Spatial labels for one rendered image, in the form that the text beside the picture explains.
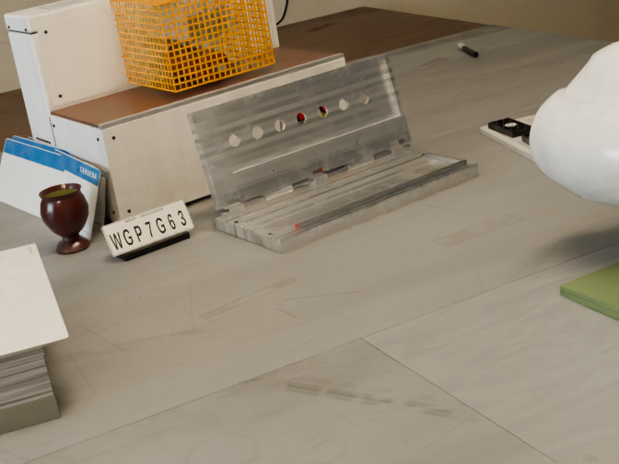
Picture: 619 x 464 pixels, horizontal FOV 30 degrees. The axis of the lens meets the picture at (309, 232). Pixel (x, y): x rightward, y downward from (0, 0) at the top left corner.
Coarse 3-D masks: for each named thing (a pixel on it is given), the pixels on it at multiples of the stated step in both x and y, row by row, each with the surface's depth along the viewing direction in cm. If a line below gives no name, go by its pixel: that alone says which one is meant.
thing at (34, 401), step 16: (32, 352) 142; (0, 368) 141; (16, 368) 141; (32, 368) 142; (0, 384) 142; (16, 384) 142; (32, 384) 143; (48, 384) 143; (0, 400) 142; (16, 400) 143; (32, 400) 143; (48, 400) 144; (0, 416) 142; (16, 416) 143; (32, 416) 144; (48, 416) 144; (0, 432) 143
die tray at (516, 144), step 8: (520, 120) 236; (528, 120) 235; (480, 128) 235; (488, 136) 232; (496, 136) 228; (504, 136) 227; (520, 136) 225; (504, 144) 225; (512, 144) 222; (520, 144) 221; (520, 152) 218; (528, 152) 215
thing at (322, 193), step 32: (384, 160) 220; (416, 160) 217; (320, 192) 208; (352, 192) 205; (416, 192) 202; (224, 224) 201; (256, 224) 197; (288, 224) 195; (320, 224) 191; (352, 224) 195
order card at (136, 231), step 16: (160, 208) 200; (176, 208) 201; (112, 224) 195; (128, 224) 197; (144, 224) 198; (160, 224) 199; (176, 224) 201; (192, 224) 202; (112, 240) 195; (128, 240) 196; (144, 240) 197
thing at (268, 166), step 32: (352, 64) 216; (384, 64) 221; (256, 96) 205; (288, 96) 210; (320, 96) 213; (352, 96) 217; (384, 96) 221; (192, 128) 199; (224, 128) 202; (288, 128) 209; (320, 128) 213; (352, 128) 217; (384, 128) 219; (224, 160) 201; (256, 160) 206; (288, 160) 208; (320, 160) 211; (352, 160) 215; (224, 192) 201; (256, 192) 204; (288, 192) 208
